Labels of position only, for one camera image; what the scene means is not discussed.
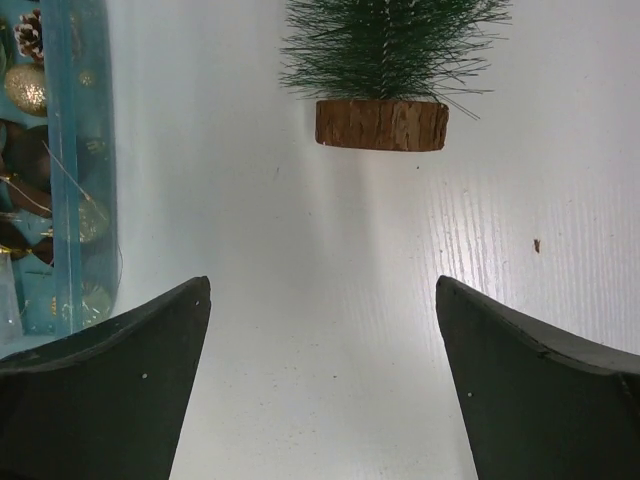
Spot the gold glitter bauble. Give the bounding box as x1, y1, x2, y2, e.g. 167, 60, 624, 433
4, 63, 47, 117

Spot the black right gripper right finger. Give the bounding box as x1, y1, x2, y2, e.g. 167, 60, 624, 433
436, 276, 639, 479

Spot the snowy pine cone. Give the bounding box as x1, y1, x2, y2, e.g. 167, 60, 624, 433
13, 9, 44, 64

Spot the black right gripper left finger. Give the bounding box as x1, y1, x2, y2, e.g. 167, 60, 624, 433
1, 277, 211, 479

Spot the teal plastic tray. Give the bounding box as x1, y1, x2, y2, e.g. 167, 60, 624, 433
1, 1, 120, 356

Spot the small green christmas tree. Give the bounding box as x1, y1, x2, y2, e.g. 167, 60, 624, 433
280, 0, 511, 153

